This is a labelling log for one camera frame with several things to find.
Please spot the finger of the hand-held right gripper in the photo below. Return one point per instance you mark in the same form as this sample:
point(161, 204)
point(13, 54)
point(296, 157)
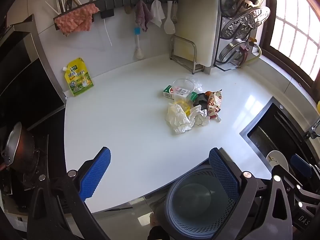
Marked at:
point(301, 166)

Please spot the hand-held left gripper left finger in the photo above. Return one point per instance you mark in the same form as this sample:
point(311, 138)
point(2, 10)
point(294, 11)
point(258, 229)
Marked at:
point(95, 173)

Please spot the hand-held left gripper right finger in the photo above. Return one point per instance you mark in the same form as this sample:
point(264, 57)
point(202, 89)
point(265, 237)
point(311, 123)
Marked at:
point(225, 177)

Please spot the grey perforated plastic basket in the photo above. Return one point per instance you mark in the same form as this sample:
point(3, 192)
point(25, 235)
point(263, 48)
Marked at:
point(195, 200)

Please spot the small white tissue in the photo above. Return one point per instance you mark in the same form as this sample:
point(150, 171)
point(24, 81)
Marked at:
point(200, 117)

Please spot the large white tissue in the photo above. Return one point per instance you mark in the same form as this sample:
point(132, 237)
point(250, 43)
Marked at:
point(177, 121)

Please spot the printed snack wrapper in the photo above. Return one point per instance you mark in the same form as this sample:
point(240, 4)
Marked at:
point(213, 102)

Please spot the clear plastic cup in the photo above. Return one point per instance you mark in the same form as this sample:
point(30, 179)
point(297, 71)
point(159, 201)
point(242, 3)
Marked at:
point(183, 90)

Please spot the white round dish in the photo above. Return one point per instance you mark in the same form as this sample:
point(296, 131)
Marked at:
point(280, 157)

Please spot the chrome faucet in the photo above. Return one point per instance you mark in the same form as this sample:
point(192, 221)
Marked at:
point(313, 130)

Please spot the black kitchen sink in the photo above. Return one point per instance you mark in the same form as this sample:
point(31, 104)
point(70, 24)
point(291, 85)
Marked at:
point(272, 130)

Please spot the yellow bottle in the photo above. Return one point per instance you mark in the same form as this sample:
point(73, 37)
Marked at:
point(318, 107)

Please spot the dark grey cloth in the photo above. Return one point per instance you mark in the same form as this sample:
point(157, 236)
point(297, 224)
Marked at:
point(200, 100)

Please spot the dark frying pan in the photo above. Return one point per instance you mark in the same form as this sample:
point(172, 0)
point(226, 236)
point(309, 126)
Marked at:
point(17, 145)

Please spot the small orange object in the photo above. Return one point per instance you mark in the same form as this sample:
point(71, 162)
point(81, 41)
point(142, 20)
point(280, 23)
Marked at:
point(207, 93)

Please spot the clear plastic bag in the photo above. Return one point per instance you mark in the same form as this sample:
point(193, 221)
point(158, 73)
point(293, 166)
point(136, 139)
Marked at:
point(198, 85)

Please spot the yellow seasoning pouch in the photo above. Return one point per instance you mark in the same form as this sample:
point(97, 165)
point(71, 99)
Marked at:
point(78, 77)

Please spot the green and white carton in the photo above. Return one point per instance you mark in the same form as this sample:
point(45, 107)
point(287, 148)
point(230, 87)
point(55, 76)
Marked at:
point(168, 93)

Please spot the steel cutting board rack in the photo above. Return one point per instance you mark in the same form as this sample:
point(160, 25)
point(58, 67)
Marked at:
point(193, 57)

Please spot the round metal strainer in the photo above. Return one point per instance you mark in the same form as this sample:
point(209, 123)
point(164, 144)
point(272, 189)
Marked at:
point(228, 51)

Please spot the gas valve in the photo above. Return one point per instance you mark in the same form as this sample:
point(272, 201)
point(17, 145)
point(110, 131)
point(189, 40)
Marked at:
point(246, 50)

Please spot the window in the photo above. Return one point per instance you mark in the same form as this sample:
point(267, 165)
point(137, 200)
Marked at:
point(295, 30)

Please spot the white plastic straw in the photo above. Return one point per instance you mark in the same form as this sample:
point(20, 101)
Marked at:
point(107, 33)

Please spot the perforated steel steamer plate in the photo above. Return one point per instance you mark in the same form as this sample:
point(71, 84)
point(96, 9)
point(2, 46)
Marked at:
point(245, 22)

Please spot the pink fluffy cloth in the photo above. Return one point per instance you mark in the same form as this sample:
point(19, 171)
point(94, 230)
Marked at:
point(75, 20)

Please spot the white cutting board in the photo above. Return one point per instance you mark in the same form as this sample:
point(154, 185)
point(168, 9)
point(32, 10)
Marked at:
point(195, 25)

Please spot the white rice spoon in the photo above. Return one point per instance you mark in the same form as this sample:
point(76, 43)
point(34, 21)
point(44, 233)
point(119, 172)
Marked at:
point(170, 26)

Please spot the purple cloth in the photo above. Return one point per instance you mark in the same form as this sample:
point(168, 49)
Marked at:
point(143, 15)

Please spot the white cloth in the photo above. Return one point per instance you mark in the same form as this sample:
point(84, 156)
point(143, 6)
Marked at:
point(157, 12)

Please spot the grey wall utensil rack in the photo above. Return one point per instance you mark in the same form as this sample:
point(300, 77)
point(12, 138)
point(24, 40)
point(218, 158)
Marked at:
point(120, 1)

